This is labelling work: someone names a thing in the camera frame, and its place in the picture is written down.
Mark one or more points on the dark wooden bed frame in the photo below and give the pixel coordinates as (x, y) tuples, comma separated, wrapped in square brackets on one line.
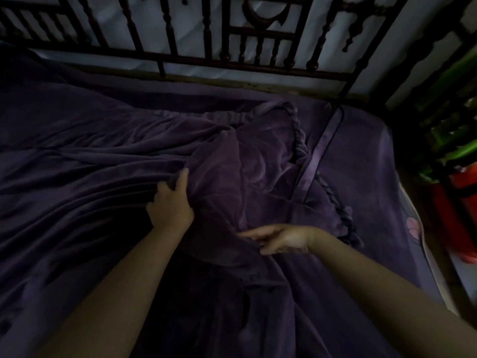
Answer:
[(261, 33)]

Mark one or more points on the purple ruffled velvet blanket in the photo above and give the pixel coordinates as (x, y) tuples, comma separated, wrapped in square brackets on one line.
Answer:
[(111, 164)]

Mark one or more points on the person's left hand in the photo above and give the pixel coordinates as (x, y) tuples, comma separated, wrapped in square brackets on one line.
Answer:
[(171, 212)]

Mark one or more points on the person's left forearm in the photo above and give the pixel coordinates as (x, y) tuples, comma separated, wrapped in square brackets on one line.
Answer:
[(119, 298)]

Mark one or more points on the red plastic container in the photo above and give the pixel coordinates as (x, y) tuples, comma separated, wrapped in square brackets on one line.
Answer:
[(458, 216)]

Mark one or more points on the green plastic object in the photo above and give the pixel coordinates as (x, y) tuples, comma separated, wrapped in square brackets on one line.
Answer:
[(451, 108)]

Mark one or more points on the purple bed sheet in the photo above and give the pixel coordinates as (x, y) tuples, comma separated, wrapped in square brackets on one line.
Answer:
[(365, 164)]

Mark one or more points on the person's right hand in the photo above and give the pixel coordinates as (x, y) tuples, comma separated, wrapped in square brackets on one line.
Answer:
[(290, 238)]

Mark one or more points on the person's right forearm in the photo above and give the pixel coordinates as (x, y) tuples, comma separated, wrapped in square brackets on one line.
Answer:
[(380, 290)]

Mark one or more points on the person's right thumb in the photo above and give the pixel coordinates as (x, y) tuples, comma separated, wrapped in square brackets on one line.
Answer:
[(274, 250)]

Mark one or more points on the person's left thumb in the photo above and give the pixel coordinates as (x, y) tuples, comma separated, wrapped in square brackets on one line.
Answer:
[(183, 180)]

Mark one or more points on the floral print mattress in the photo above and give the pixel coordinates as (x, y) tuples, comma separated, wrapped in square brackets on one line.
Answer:
[(421, 234)]

